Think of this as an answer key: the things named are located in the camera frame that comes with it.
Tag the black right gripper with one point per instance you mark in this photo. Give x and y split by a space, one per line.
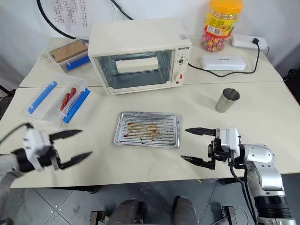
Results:
218 152

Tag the brown cardboard pack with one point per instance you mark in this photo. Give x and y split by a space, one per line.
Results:
69 51

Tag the red sausage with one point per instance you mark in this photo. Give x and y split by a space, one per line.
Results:
72 91
64 103

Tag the cream toaster oven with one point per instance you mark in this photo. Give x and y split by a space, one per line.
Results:
140 32

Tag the clear box with blue clips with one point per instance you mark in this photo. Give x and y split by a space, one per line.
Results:
47 110

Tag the white oblong case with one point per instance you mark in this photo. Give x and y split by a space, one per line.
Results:
222 62

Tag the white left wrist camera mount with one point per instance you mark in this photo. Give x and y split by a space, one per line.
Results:
35 143

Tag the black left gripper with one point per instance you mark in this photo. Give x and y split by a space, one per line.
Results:
55 154

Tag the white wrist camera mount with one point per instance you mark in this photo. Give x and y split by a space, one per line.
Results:
228 138
35 143

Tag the black metal stand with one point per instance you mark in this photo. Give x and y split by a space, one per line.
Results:
4 90

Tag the white sheet with red grid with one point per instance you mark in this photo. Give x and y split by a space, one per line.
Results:
70 14

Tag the stained metal baking tray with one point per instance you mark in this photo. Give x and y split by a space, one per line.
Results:
147 130

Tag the dark rounded shape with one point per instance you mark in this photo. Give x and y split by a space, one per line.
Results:
127 212
185 211

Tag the black power plug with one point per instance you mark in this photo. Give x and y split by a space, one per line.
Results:
256 41

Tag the clear box holding brown pack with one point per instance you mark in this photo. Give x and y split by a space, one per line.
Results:
75 63

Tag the rusty metal bracket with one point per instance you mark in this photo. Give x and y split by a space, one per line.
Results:
228 215
97 218

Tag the black curved hoop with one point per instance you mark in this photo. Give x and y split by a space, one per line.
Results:
54 27

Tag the candy jar with orange lid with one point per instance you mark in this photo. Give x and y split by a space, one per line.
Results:
220 23

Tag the white power strip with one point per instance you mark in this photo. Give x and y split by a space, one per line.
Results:
241 41

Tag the steel cup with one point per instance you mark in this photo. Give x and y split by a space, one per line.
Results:
227 100

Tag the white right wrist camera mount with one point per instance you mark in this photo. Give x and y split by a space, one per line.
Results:
228 138

